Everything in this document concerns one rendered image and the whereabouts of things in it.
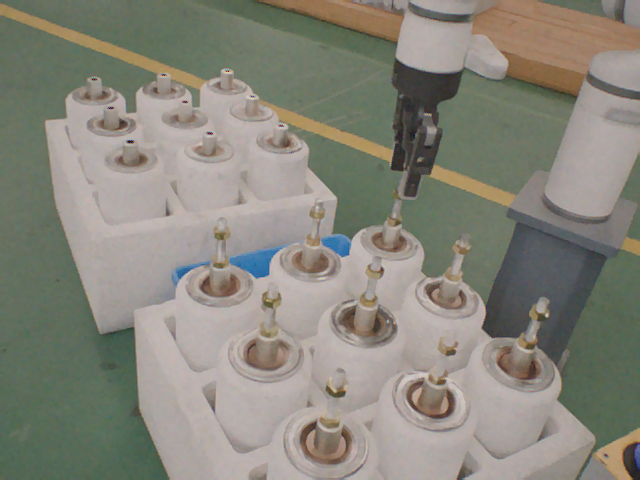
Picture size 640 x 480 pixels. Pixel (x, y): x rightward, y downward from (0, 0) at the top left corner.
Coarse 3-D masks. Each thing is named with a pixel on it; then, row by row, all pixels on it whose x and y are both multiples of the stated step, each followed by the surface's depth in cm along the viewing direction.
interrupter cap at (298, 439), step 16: (304, 416) 59; (288, 432) 57; (304, 432) 57; (352, 432) 58; (288, 448) 55; (304, 448) 56; (352, 448) 56; (368, 448) 57; (304, 464) 55; (320, 464) 55; (336, 464) 55; (352, 464) 55
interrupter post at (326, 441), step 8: (320, 416) 55; (320, 424) 55; (320, 432) 55; (328, 432) 54; (336, 432) 55; (320, 440) 55; (328, 440) 55; (336, 440) 55; (320, 448) 56; (328, 448) 56; (336, 448) 56
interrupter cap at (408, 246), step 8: (368, 232) 85; (376, 232) 85; (400, 232) 86; (408, 232) 86; (368, 240) 83; (376, 240) 84; (400, 240) 85; (408, 240) 85; (416, 240) 85; (368, 248) 82; (376, 248) 82; (384, 248) 83; (392, 248) 83; (400, 248) 83; (408, 248) 83; (416, 248) 83; (384, 256) 81; (392, 256) 81; (400, 256) 81; (408, 256) 82
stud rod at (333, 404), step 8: (336, 368) 52; (336, 376) 52; (344, 376) 52; (336, 384) 52; (328, 400) 54; (336, 400) 53; (328, 408) 54; (336, 408) 54; (328, 416) 54; (336, 416) 54
